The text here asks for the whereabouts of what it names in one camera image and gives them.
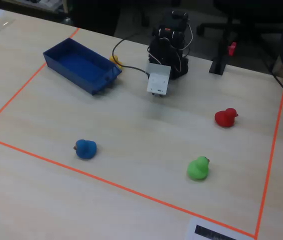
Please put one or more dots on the yellow rubber duck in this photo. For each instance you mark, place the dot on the yellow rubber duck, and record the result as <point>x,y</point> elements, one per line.
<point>114,59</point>

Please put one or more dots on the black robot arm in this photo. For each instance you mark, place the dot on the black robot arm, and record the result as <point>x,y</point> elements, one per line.
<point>166,53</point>

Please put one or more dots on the orange tape strip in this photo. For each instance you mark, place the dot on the orange tape strip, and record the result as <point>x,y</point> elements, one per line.
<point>271,155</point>
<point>19,90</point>
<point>119,185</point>

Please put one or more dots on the black office chair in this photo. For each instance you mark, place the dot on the black office chair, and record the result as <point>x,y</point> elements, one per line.
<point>251,17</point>

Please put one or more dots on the blue rubber duck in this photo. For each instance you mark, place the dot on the blue rubber duck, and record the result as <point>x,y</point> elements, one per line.
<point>86,148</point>

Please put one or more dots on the red rubber duck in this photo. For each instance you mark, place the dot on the red rubber duck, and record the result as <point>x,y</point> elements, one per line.
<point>225,118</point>

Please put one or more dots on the green rubber duck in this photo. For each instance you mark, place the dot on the green rubber duck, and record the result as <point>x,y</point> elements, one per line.
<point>197,170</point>

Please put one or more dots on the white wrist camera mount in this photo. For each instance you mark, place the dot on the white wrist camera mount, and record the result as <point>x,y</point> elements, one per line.
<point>158,80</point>

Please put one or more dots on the red clamp knob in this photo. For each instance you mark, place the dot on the red clamp knob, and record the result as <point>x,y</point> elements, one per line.
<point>232,48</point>

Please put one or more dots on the blue plastic box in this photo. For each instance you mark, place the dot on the blue plastic box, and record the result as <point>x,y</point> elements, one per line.
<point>81,65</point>

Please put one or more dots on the white paper label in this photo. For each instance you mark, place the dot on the white paper label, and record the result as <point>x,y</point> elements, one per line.
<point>206,231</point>

